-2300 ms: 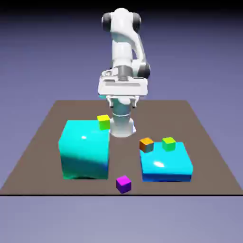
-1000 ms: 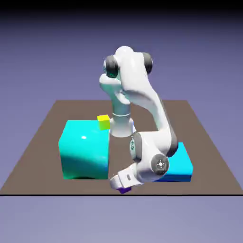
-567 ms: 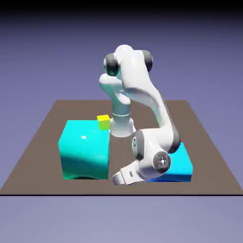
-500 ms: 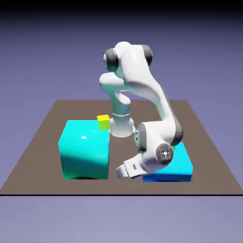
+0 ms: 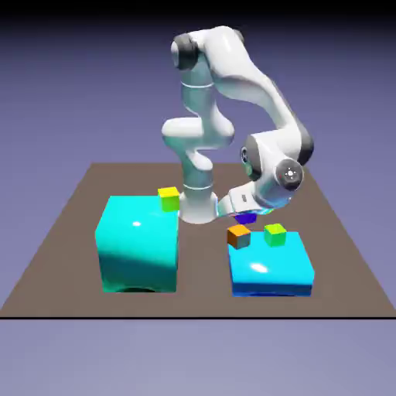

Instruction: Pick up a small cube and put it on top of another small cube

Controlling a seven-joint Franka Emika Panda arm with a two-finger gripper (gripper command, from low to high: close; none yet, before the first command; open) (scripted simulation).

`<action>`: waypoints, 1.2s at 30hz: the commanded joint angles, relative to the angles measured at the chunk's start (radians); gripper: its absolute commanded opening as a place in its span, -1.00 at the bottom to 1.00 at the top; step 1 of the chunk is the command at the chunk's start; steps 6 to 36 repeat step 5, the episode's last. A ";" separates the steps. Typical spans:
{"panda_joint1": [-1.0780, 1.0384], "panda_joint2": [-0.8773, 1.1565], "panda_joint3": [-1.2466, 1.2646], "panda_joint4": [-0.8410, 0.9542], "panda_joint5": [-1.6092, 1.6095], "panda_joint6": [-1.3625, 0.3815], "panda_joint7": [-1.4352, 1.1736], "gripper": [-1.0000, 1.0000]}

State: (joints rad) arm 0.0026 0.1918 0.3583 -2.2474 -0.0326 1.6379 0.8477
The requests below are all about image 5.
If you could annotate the large cyan box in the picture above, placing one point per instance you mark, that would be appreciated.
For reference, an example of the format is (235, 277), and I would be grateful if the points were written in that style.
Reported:
(137, 244)

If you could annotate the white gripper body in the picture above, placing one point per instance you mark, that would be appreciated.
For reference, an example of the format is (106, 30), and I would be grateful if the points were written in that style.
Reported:
(238, 199)

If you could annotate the small green cube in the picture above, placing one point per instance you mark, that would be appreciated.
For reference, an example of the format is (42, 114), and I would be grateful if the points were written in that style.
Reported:
(275, 235)

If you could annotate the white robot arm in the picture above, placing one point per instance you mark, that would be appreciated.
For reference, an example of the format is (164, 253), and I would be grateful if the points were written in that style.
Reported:
(247, 77)

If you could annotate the small yellow-green cube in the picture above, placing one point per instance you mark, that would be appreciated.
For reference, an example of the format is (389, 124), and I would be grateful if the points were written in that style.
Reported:
(169, 199)

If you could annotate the small orange cube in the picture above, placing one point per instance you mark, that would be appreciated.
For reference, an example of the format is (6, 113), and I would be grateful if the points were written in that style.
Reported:
(237, 235)

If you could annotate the large blue flat box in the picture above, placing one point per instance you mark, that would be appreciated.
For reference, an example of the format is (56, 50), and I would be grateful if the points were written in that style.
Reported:
(270, 266)

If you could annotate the small blue cube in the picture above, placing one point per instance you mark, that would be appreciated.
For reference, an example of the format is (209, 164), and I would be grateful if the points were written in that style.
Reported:
(246, 218)

